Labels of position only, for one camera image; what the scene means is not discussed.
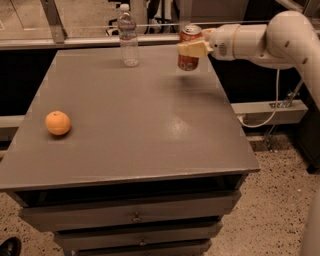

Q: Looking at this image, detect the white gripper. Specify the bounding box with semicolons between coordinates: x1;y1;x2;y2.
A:
177;24;240;61

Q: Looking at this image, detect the red coke can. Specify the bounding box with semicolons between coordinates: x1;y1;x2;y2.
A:
178;24;202;71

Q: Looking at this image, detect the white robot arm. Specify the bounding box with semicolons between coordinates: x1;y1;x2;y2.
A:
179;11;319;256

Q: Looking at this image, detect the clear plastic water bottle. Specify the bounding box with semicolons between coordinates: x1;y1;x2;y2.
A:
117;3;139;67

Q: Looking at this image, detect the orange fruit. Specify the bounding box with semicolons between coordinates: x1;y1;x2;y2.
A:
45;111;71;136

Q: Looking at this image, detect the bottom grey drawer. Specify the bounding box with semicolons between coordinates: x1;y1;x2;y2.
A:
77;239;211;256

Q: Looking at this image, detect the grey drawer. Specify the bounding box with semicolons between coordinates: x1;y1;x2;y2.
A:
55;220;222;250
20;190;241;232
77;239;211;256

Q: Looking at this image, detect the top grey drawer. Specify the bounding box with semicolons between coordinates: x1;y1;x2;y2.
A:
20;190;241;232

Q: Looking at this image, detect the middle grey drawer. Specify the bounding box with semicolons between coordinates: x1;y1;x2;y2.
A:
55;220;222;250

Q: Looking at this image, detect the black shoe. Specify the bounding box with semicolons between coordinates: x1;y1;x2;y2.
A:
0;237;21;256

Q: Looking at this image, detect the metal window rail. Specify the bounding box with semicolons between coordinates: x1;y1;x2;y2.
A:
0;34;179;50

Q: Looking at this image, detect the white cable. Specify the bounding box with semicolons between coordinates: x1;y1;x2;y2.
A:
237;68;281;129

